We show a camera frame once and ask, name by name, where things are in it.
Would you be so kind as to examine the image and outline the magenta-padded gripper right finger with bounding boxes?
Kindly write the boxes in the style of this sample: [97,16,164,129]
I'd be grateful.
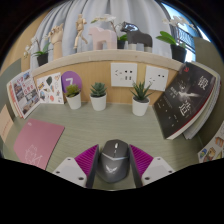
[129,144,176,189]

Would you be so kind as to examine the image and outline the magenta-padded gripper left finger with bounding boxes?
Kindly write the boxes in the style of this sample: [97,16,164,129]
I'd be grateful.
[52,144,100,189]

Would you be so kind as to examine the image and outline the dark grey computer mouse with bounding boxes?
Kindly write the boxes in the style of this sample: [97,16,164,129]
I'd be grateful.
[96,138,132,184]

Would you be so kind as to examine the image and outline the pink mouse pad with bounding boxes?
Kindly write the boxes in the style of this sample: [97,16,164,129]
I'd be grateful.
[13,118,66,171]

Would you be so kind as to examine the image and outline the food sticker sheet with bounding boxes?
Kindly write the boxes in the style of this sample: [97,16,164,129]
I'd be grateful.
[197,121,224,164]

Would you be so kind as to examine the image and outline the small succulent in white pot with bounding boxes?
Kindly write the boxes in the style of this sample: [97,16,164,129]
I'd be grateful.
[130,80,153,117]
[64,83,83,111]
[89,82,108,112]

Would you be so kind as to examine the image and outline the black book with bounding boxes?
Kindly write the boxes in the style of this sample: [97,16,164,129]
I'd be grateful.
[152,61,217,140]

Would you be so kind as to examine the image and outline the beige paper card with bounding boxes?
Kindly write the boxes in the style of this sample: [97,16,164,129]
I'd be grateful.
[0,104,15,144]

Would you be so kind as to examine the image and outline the red and white magazine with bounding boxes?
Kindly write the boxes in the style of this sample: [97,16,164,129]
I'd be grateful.
[7,69,42,120]

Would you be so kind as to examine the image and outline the purple round sign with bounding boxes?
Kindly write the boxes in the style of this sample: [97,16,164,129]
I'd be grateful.
[61,70,83,94]

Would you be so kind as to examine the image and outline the cream desk ledge shelf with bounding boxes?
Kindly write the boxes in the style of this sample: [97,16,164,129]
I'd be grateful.
[30,49,188,104]

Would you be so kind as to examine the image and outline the dark grey horse figurine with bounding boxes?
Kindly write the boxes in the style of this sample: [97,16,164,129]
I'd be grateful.
[120,21,154,54]

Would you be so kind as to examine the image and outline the pink horse figurine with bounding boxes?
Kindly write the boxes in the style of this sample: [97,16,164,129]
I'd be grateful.
[88,26,118,51]

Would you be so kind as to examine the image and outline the wooden mannequin figure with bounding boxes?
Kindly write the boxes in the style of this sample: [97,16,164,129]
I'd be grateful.
[73,13,89,54]

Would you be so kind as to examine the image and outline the light grey curtain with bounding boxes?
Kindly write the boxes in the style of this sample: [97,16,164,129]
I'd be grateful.
[29,0,174,71]

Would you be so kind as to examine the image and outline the white wall socket panel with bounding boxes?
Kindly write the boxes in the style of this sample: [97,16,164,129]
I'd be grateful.
[144,65,170,92]
[110,62,138,88]

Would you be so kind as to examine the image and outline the window with dark frame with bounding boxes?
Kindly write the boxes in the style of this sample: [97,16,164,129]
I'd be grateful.
[161,1,214,63]

